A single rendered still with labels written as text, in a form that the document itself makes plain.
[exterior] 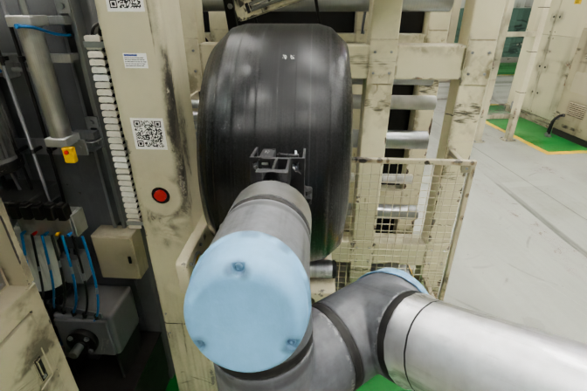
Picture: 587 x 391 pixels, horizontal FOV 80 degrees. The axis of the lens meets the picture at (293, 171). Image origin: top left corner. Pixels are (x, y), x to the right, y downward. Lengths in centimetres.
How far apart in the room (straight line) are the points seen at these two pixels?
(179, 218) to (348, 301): 63
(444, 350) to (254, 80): 49
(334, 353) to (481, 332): 13
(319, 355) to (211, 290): 14
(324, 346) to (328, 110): 39
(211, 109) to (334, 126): 22
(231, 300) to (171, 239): 74
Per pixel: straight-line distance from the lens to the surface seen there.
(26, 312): 106
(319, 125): 61
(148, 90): 84
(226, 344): 28
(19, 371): 109
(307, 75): 64
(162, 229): 98
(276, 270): 25
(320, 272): 88
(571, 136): 538
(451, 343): 33
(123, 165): 94
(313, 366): 35
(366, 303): 39
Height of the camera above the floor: 149
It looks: 25 degrees down
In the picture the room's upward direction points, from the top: straight up
